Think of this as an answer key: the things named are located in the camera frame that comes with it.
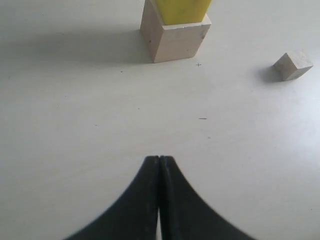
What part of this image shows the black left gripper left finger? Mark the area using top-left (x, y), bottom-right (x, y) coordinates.
top-left (68, 156), bottom-right (160, 240)

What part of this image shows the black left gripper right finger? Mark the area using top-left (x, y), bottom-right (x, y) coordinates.
top-left (158, 156), bottom-right (253, 240)

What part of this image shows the large natural wooden cube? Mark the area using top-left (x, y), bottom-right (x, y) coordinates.
top-left (140, 0), bottom-right (212, 63)

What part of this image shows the yellow painted wooden cube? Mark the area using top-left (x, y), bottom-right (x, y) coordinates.
top-left (155, 0), bottom-right (212, 25)

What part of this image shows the small pale wooden cube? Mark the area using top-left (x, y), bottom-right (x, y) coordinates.
top-left (273, 50), bottom-right (313, 81)

